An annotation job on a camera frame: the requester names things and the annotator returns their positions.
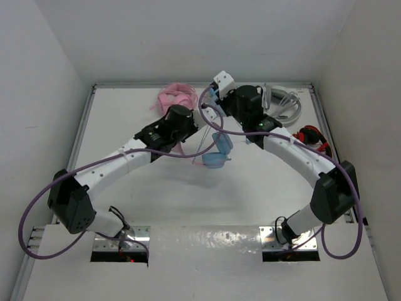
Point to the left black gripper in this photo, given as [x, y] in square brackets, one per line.
[192, 123]

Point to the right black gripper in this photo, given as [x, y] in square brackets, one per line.
[223, 103]

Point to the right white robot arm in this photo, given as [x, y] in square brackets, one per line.
[334, 189]

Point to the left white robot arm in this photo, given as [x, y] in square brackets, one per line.
[72, 199]

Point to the light blue headphones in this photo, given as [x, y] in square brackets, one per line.
[211, 97]

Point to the grey white headphones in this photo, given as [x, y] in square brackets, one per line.
[282, 104]

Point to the pink gaming headphones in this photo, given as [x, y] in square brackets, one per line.
[175, 94]

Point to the red black headphones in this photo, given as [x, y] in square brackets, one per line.
[310, 135]

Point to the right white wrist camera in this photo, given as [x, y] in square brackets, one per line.
[225, 83]

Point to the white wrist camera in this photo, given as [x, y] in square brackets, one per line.
[225, 83]
[203, 117]

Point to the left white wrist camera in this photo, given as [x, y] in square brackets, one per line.
[203, 117]

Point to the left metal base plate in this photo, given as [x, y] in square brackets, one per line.
[133, 239]

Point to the metal base plate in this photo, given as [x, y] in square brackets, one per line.
[272, 240]
[133, 239]

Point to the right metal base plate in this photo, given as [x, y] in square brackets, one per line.
[272, 240]

